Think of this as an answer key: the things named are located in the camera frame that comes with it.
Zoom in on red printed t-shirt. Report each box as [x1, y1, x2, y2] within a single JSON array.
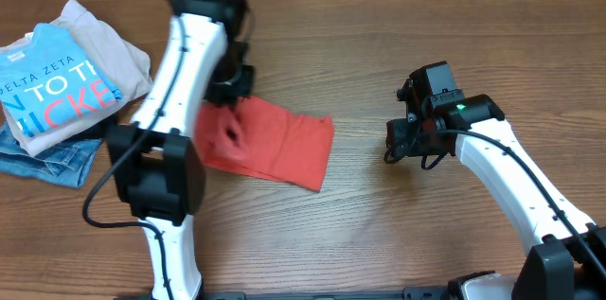
[[193, 97, 334, 192]]

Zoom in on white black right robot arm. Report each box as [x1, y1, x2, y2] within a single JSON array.
[[383, 62, 605, 300]]

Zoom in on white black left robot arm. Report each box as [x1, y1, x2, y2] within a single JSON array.
[[106, 0, 255, 299]]

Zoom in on black folded garment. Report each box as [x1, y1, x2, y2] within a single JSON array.
[[68, 114, 118, 141]]

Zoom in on folded blue jeans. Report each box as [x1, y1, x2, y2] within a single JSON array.
[[1, 124, 101, 188]]

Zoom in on beige folded garment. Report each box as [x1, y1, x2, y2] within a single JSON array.
[[7, 0, 152, 156]]

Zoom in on light blue folded t-shirt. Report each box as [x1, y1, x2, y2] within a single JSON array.
[[1, 24, 122, 137]]

